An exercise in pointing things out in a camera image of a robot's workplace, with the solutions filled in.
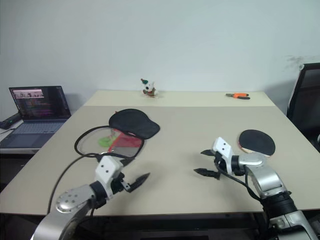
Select black office chair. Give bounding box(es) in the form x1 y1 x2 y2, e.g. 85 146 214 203
286 62 320 151

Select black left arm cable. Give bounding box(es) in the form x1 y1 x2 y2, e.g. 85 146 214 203
47 152 104 216

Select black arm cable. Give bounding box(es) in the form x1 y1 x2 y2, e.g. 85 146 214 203
216 159 263 202
47 152 104 216

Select white plush dog toy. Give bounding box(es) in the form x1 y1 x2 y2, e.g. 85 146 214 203
139 78 159 98

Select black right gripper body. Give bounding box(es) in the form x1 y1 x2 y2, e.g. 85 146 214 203
211 149 229 176

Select black table frame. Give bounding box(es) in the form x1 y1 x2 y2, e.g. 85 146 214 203
74 212 270 240

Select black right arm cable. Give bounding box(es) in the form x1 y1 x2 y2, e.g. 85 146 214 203
216 159 263 202

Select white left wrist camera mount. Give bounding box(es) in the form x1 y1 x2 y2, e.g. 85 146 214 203
94 155 124 200

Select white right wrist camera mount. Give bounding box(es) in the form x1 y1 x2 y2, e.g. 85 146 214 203
212 136 235 175

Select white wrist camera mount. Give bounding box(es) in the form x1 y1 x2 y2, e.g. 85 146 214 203
94 155 124 200
212 136 235 175

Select black red paddle case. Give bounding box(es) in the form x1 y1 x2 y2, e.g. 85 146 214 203
74 108 161 166

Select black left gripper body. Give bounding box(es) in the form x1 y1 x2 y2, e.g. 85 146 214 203
111 171 132 195

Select black device with green light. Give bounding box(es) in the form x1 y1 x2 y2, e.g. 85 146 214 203
0 112 21 130

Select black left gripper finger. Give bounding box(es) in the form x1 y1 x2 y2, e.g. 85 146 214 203
129 172 151 194
119 157 135 168

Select open grey laptop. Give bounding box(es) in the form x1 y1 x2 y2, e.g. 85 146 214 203
0 85 72 149

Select orange handled pliers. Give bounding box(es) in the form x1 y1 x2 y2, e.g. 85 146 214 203
225 92 251 100

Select green zipper pull tag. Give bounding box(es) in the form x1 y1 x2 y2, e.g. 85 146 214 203
97 136 114 147

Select black table tennis paddle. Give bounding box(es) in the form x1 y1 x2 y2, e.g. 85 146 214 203
236 129 277 159

